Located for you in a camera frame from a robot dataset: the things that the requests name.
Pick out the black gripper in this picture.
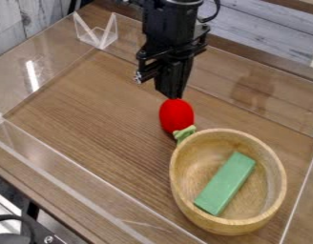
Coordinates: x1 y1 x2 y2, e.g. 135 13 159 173
135 25 210 99

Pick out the red plush strawberry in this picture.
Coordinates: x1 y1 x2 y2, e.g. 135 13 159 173
159 99 195 144

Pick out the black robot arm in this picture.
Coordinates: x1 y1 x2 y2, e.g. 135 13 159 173
130 0 221 99

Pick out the wooden oval bowl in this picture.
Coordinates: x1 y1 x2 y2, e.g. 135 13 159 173
170 129 288 235

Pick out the green rectangular block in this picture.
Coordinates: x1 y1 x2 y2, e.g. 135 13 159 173
194 152 256 216

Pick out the clear acrylic corner bracket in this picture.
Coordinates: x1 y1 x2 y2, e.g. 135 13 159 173
72 12 118 50

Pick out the black cable lower left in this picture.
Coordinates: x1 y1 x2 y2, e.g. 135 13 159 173
0 214 37 244

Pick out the black metal table mount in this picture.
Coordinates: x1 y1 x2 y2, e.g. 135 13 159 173
21 200 65 244

